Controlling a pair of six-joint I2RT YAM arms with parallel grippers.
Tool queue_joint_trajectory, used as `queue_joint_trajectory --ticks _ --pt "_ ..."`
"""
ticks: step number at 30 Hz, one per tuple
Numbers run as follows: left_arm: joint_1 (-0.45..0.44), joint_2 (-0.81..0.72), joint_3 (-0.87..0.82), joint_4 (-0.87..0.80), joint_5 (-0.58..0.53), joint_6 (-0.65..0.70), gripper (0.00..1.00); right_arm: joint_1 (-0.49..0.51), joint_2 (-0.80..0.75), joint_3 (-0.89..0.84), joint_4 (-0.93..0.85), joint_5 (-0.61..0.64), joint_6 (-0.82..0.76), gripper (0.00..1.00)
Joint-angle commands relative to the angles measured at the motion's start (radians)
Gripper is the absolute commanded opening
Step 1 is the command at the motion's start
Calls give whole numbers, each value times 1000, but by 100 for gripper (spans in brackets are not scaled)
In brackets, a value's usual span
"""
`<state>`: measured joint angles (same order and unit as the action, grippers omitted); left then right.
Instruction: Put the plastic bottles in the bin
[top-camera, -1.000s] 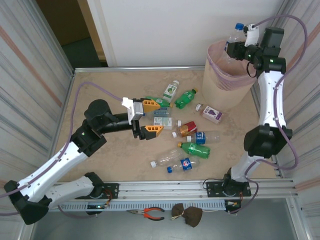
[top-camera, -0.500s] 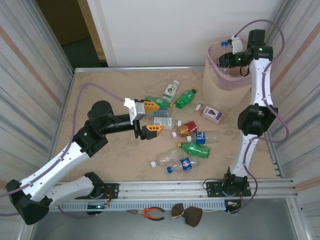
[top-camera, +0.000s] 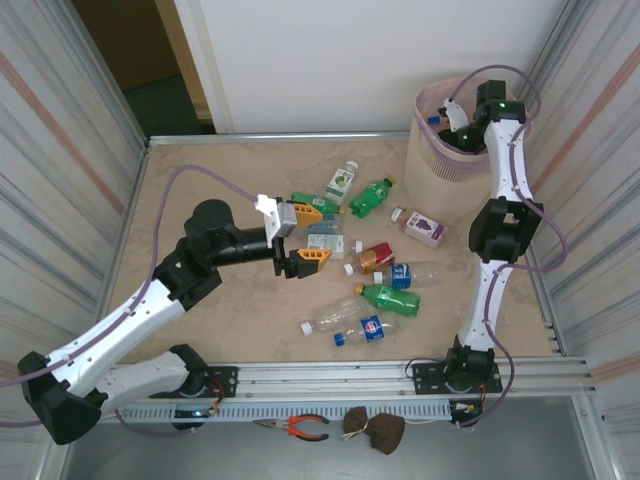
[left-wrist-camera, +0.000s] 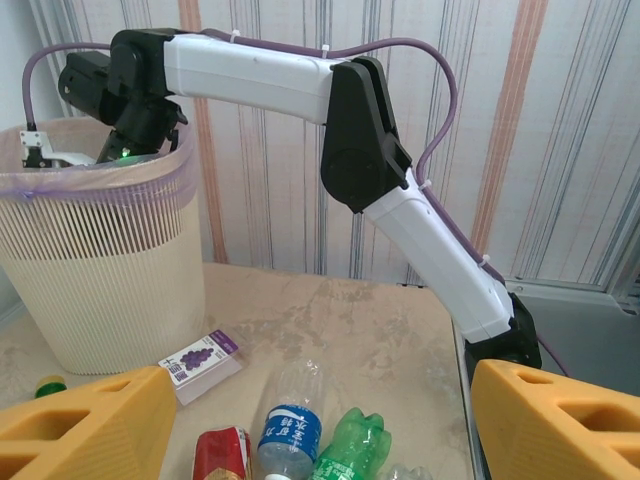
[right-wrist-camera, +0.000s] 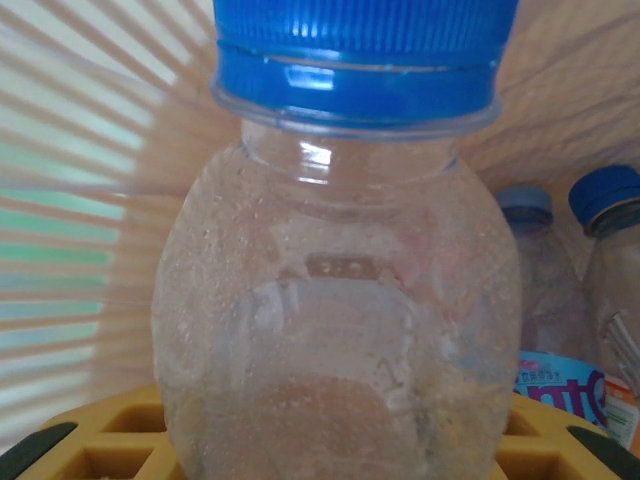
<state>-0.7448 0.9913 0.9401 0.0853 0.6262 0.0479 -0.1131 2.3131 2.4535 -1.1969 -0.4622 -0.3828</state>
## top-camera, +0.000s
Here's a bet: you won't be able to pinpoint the lime drink bottle white cap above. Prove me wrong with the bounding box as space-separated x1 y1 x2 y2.
324 159 360 205

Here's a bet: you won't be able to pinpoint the purple grape juice bottle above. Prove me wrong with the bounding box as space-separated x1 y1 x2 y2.
390 206 448 249

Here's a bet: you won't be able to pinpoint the small electronics board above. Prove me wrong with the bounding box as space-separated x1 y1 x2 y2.
448 398 485 427
172 405 220 432

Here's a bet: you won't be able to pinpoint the translucent enclosure panel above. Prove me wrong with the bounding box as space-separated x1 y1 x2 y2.
519 0 640 480
0 0 151 480

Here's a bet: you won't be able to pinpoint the grey metal shelf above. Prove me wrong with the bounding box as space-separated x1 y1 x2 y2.
49 397 624 480

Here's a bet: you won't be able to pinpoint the aluminium table edge rail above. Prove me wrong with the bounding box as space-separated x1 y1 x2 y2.
146 131 414 149

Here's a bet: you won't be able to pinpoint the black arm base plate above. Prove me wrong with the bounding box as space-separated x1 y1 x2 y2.
148 365 240 400
410 360 504 396

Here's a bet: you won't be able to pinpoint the pepsi bottle blue cap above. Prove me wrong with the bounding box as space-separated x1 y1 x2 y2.
333 313 403 348

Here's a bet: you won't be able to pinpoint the clear unlabelled plastic bottle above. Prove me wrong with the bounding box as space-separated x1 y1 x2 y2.
299 294 375 337

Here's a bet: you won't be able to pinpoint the slatted bin with plastic liner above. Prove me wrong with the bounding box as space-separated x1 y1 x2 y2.
412 77 534 184

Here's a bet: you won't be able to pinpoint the beige slatted waste bin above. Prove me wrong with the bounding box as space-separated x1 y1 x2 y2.
402 77 533 220

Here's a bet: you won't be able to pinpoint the beige door jamb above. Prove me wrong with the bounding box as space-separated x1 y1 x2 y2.
153 0 214 123

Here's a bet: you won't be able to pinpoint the brown cloth pouch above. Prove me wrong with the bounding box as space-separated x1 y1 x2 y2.
341 405 407 457

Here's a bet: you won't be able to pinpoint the green plastic soda bottle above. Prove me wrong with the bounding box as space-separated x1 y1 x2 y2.
354 282 423 320
289 191 348 217
348 174 397 220

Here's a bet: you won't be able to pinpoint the orange handled pliers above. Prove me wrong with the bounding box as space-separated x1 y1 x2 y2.
252 413 331 442

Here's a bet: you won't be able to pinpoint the clear bottle blue label white cap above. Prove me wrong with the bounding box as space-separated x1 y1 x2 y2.
373 260 442 291

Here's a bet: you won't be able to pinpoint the aluminium mounting rail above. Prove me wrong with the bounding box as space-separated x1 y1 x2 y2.
107 355 599 401

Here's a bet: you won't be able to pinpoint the red gold label bottle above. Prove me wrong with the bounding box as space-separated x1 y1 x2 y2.
343 241 396 277

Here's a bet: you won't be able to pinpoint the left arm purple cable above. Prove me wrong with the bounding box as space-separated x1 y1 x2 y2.
0 164 261 436

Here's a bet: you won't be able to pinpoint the clear bottle white green label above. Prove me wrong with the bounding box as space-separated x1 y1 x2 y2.
305 232 365 261

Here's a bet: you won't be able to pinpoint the brown wooden door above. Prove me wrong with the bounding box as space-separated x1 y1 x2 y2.
71 0 182 94

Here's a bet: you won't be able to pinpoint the white slotted cable duct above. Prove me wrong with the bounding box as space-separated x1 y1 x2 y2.
97 399 454 426

